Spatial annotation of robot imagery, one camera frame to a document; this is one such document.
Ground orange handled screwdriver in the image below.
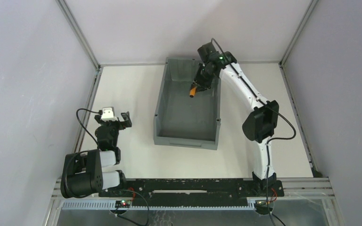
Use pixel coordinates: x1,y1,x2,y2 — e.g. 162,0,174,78
189,82,198,98

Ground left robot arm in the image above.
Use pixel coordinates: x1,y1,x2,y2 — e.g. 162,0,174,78
60,107,132,198

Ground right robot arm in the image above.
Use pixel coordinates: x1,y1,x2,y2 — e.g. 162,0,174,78
189,50,279,190

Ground grey plastic storage bin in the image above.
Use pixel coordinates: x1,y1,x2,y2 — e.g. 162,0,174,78
153,57,221,150

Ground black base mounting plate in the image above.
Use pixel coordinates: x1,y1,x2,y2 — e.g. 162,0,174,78
99,178,285,208

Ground left controller board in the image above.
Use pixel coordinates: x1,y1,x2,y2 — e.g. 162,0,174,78
115,200,132,209

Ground controller board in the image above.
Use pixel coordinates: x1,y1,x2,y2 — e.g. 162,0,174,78
254,200,275,215
115,200,132,209

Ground right controller board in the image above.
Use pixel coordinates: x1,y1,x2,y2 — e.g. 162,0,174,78
254,200,275,215

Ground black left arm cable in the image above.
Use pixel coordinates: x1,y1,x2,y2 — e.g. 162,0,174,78
76,108,103,147

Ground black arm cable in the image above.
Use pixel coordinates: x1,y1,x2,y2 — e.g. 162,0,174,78
210,38,297,226
76,108,103,147

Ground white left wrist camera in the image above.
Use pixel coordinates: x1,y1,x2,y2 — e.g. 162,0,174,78
101,107,118,121

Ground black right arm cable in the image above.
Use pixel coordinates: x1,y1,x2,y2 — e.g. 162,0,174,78
210,38,297,226

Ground left aluminium frame rail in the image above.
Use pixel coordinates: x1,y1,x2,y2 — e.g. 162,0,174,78
73,66,103,153

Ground left corner aluminium post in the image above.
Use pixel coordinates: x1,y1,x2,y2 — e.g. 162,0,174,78
56,0,101,71

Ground corner aluminium post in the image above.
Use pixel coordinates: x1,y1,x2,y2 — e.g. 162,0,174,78
56,0,101,71
279,0,320,67

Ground grey slotted cable duct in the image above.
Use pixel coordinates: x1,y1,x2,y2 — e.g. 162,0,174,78
61,200,256,210

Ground right corner aluminium post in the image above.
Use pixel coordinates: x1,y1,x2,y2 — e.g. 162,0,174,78
279,0,320,67

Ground front aluminium frame rails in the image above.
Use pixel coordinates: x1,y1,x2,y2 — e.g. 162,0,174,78
50,177,336,201

